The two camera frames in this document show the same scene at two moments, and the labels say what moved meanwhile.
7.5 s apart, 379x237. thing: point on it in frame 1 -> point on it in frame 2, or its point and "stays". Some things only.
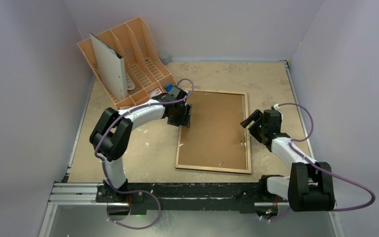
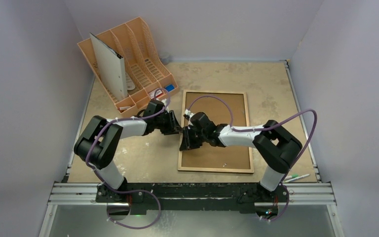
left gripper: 184,119 -> 176,127
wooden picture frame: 215,140 stays
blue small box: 169,87 stays
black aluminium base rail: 173,197 stays
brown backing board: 215,138 stays
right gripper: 254,119 -> 191,137
